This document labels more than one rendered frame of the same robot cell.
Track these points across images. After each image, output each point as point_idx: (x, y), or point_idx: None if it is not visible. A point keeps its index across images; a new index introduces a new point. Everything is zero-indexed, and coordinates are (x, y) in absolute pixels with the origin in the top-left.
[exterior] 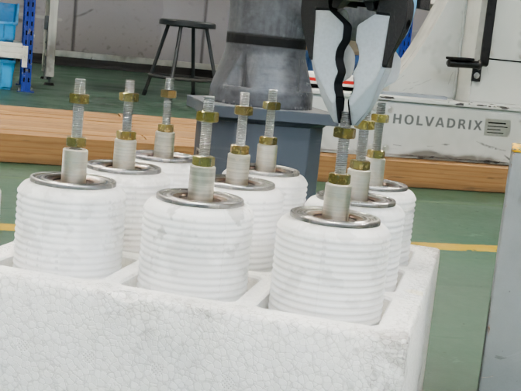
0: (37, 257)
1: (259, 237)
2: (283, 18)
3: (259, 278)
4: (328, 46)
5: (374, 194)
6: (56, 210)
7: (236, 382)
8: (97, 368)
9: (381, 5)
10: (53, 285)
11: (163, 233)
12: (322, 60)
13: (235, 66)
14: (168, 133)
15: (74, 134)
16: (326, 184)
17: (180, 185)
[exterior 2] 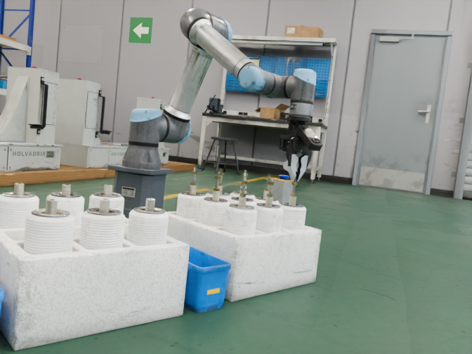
0: (248, 230)
1: None
2: (158, 137)
3: None
4: (294, 163)
5: (262, 197)
6: (253, 215)
7: (296, 249)
8: (270, 256)
9: (306, 153)
10: (263, 237)
11: (274, 216)
12: (293, 166)
13: (145, 154)
14: (196, 185)
15: (244, 192)
16: (292, 197)
17: None
